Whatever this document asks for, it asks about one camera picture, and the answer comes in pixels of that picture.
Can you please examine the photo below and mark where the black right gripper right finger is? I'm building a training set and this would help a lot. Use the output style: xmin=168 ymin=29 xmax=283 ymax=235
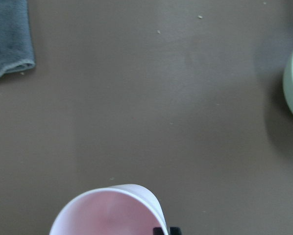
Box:
xmin=170 ymin=227 xmax=180 ymax=235

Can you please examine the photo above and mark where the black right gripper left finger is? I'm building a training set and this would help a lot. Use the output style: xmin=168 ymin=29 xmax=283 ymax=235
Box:
xmin=153 ymin=227 xmax=164 ymax=235

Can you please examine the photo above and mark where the pink cup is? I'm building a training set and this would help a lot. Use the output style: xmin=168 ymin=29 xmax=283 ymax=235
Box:
xmin=50 ymin=184 xmax=169 ymax=235

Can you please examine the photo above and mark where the folded grey cloth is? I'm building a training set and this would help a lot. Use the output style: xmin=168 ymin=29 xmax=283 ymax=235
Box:
xmin=0 ymin=0 xmax=36 ymax=77

